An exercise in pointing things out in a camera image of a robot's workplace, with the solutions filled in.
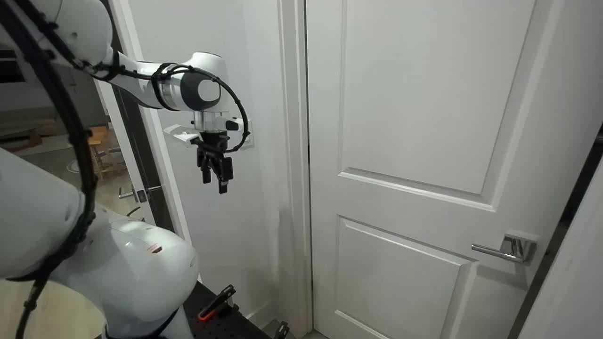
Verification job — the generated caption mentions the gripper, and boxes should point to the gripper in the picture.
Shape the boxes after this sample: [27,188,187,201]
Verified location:
[196,130,235,195]

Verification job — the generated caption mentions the white panel door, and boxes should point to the white panel door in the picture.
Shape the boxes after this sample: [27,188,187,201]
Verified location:
[306,0,567,339]

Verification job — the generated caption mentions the wooden chair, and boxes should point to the wooden chair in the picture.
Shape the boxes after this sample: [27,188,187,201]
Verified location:
[87,125,127,180]

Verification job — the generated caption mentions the black clamp with red tip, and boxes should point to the black clamp with red tip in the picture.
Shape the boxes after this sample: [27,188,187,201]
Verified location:
[197,284,236,323]

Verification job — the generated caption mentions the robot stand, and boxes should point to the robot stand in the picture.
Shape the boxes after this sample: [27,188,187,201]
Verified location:
[183,282,275,339]

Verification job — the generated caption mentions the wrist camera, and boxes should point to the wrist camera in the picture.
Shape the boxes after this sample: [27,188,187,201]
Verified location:
[163,124,202,145]

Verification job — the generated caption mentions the silver lever door handle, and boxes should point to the silver lever door handle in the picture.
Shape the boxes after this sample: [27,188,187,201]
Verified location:
[118,185,163,203]
[472,233,538,265]

